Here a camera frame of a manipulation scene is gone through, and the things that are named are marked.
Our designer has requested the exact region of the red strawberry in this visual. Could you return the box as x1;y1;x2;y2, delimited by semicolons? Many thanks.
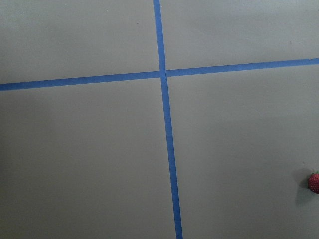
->
307;171;319;194

